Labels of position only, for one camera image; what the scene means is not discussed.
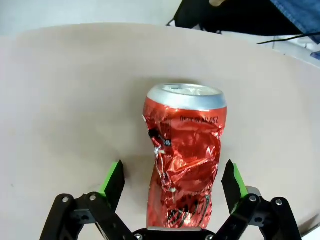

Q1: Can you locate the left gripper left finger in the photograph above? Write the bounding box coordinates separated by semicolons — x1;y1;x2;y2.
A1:
38;159;133;240

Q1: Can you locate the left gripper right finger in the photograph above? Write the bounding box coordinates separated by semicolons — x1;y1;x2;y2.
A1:
214;159;303;240

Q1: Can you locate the crushed red soda can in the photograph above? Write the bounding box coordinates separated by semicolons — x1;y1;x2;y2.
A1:
142;83;229;230

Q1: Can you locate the person torso denim shirt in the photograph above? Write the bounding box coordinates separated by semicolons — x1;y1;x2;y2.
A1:
271;0;320;46

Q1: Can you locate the thin black cable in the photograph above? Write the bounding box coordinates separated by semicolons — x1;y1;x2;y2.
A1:
256;31;320;46

